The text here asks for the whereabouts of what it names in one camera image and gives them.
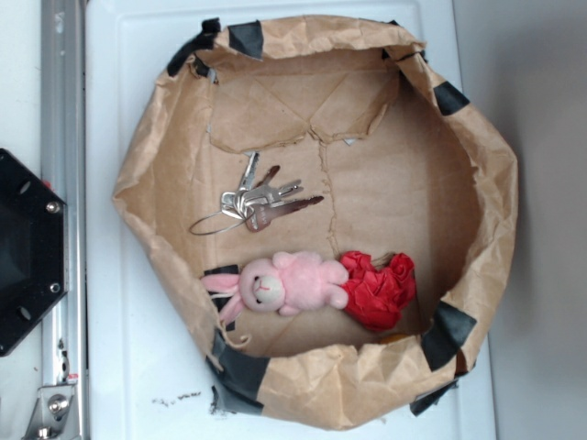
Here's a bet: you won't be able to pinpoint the pink plush bunny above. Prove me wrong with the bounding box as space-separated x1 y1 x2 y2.
201 251 349 325

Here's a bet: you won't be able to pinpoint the aluminium frame rail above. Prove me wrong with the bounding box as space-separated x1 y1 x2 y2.
40 1 90 439

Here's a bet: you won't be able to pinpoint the red crumpled paper ball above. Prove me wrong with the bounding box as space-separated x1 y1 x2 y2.
340 251 416 332

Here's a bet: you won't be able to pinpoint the brown paper bag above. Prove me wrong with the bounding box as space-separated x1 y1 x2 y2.
113 16 518 430

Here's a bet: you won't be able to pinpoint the orange object under bag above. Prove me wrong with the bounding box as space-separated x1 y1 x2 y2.
381 334 407 344

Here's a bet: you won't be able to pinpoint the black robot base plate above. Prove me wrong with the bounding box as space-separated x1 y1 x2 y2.
0 148 66 357

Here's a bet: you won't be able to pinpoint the silver keys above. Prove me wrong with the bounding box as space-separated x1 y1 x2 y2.
188 151 324 237

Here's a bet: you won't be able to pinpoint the white plastic tray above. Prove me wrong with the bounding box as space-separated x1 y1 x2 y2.
85 1 496 439

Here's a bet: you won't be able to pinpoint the metal corner bracket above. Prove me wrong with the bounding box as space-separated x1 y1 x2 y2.
23 385 80 440

